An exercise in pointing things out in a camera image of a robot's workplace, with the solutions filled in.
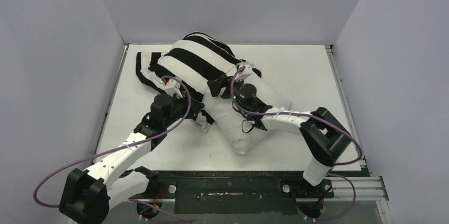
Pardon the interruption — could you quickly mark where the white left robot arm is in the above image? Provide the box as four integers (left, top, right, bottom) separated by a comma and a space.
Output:
58, 93, 204, 223

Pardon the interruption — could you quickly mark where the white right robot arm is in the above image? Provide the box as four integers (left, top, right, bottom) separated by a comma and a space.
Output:
207, 76, 350, 196

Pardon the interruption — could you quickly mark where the black white striped pillowcase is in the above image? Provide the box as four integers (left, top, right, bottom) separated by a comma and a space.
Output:
132, 33, 246, 129

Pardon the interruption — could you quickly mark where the black metal base rail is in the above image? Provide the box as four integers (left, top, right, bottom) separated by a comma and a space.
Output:
76, 169, 388, 224

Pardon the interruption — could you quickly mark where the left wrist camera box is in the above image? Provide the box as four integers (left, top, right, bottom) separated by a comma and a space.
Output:
161, 76, 181, 93

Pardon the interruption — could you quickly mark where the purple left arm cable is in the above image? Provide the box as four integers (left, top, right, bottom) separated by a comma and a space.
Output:
32, 75, 194, 209

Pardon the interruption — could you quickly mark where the white pillow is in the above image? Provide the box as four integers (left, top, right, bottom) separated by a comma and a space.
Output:
203, 69, 292, 155

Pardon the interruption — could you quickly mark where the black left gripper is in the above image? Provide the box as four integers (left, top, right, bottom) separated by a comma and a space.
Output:
163, 91, 204, 128

